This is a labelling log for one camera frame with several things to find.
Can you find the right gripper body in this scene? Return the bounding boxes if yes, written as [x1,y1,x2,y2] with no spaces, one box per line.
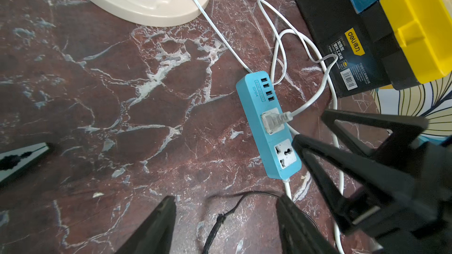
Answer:
[338,126,452,254]

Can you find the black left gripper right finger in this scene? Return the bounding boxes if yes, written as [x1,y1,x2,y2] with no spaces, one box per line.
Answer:
[276,195,337,254]

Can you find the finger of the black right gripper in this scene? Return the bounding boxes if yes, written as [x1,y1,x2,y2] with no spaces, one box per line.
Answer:
[321,109,429,155]
[293,134,415,233]

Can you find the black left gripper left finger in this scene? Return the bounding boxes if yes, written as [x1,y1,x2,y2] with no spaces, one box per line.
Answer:
[116,196,177,254]

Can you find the white fan power cable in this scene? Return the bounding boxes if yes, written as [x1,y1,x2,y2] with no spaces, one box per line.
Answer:
[176,0,339,135]

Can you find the teal power strip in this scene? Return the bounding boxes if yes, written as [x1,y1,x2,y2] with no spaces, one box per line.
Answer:
[236,71,302,181]

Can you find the yellow black toolbox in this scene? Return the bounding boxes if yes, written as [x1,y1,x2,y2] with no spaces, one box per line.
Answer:
[295,0,452,98]

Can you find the white power strip cable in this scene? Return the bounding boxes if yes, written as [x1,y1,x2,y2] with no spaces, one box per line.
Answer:
[282,87,347,254]

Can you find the yellow handled pliers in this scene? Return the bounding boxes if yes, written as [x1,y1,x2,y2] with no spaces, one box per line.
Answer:
[1,142,52,188]

